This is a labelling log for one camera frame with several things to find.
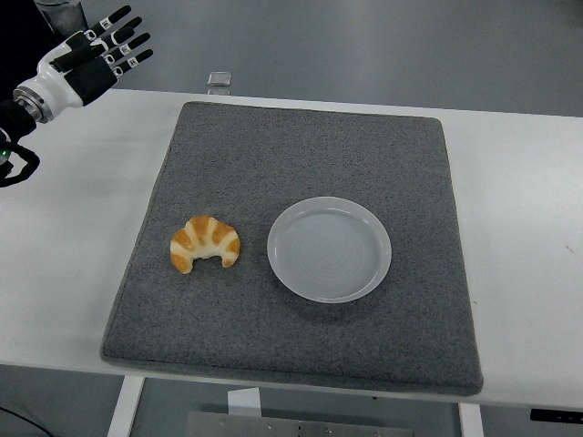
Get white table leg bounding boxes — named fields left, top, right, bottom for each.
left=457, top=402, right=485, bottom=437
left=107, top=376, right=146, bottom=437

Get golden croissant bread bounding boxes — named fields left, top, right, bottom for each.
left=169, top=214, right=241, bottom=276

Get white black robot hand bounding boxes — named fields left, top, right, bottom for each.
left=16, top=4, right=155, bottom=111

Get grey felt mat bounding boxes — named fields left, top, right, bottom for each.
left=99, top=100, right=485, bottom=397

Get person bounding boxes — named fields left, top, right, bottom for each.
left=0, top=0, right=60, bottom=104

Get light grey round plate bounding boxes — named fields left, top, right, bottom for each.
left=266, top=196, right=393, bottom=304

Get grey waste bin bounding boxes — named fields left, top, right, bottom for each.
left=35, top=0, right=88, bottom=34

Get black box under table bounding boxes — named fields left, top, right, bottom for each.
left=529, top=408, right=583, bottom=422

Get black floor cable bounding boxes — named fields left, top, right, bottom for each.
left=0, top=403, right=46, bottom=437

